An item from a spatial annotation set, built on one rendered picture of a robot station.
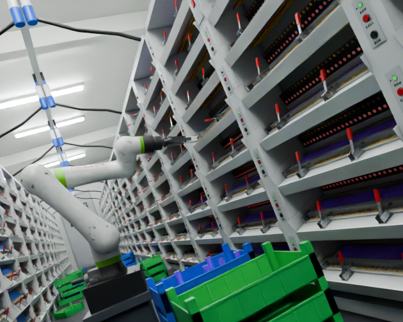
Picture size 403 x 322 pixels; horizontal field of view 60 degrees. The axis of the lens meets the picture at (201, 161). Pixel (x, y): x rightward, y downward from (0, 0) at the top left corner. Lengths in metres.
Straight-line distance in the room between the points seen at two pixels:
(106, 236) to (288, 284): 1.00
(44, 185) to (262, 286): 1.13
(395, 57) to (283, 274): 0.53
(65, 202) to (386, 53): 1.31
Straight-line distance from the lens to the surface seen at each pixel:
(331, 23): 1.04
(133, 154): 1.81
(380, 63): 0.94
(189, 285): 1.02
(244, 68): 1.52
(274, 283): 0.78
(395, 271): 1.23
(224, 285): 0.94
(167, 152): 2.77
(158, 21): 2.29
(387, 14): 0.92
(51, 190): 1.64
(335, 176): 1.15
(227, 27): 1.59
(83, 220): 1.63
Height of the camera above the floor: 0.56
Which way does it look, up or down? 6 degrees up
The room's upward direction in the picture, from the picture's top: 22 degrees counter-clockwise
